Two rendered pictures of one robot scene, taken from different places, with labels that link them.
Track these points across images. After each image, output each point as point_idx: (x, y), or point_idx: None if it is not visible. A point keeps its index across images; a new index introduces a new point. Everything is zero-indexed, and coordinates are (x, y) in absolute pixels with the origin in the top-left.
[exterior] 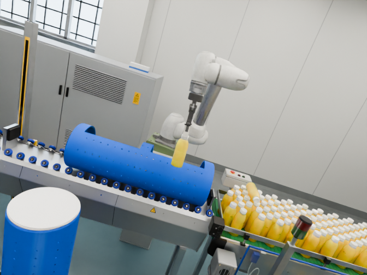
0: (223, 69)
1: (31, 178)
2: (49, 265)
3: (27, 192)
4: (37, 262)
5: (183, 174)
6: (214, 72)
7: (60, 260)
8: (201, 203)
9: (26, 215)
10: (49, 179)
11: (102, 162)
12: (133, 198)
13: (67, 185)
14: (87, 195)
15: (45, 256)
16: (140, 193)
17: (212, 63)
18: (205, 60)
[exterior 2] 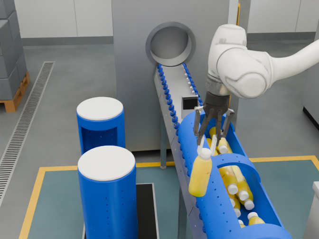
0: (222, 56)
1: (173, 150)
2: (88, 208)
3: (114, 147)
4: (82, 198)
5: (215, 216)
6: (215, 60)
7: (96, 211)
8: None
9: (89, 158)
10: (177, 157)
11: (185, 155)
12: (197, 219)
13: (180, 170)
14: (183, 189)
15: (84, 197)
16: (201, 216)
17: (219, 44)
18: (212, 39)
